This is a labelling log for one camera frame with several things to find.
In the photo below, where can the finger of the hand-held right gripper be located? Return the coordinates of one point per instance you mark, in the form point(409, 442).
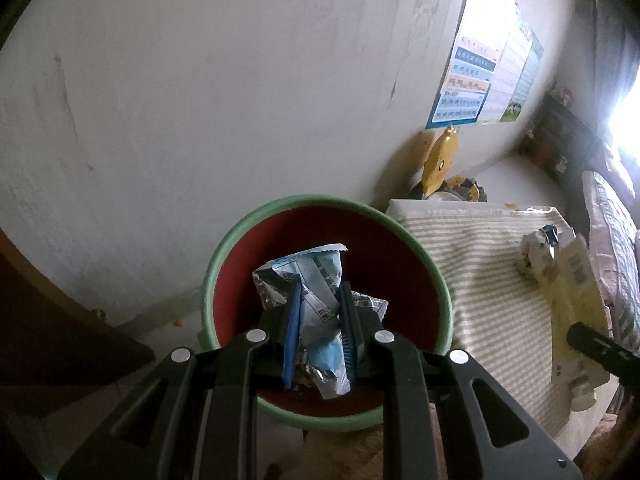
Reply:
point(600, 347)

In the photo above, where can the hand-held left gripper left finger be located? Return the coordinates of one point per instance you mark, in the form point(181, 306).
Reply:
point(292, 340)

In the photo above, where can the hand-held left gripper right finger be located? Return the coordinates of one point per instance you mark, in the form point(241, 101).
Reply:
point(348, 340)

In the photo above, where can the yellow snack packet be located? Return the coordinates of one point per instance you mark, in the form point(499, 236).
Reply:
point(575, 300)

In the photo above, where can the blue white snack packet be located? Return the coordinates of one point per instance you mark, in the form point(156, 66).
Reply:
point(320, 280)

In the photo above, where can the green bin with red inside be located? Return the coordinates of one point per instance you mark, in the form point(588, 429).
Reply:
point(400, 270)

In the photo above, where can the silver foil wrapper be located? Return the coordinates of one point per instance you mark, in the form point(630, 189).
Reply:
point(537, 250)

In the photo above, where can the bed with plaid sheet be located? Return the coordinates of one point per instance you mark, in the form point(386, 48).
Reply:
point(612, 250)

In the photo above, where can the striped beige tablecloth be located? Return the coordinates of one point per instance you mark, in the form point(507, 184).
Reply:
point(475, 285)

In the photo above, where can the pile of pink pillows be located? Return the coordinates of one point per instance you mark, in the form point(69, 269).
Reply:
point(617, 170)

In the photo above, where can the yellow toy vehicle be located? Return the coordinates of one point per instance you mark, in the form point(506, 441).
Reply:
point(460, 186)

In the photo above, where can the dark storage shelf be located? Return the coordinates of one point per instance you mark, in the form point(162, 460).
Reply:
point(560, 130)

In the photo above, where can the bright window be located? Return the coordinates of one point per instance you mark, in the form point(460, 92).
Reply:
point(627, 115)

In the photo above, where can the brown wooden furniture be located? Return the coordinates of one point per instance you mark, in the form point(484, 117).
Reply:
point(50, 340)

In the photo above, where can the teal grid wall poster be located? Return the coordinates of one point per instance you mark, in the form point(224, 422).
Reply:
point(525, 90)

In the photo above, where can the blue striped wall poster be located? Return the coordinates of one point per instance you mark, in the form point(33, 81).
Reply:
point(462, 90)

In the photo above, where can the white pink wall poster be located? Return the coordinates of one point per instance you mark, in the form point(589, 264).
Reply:
point(507, 75)

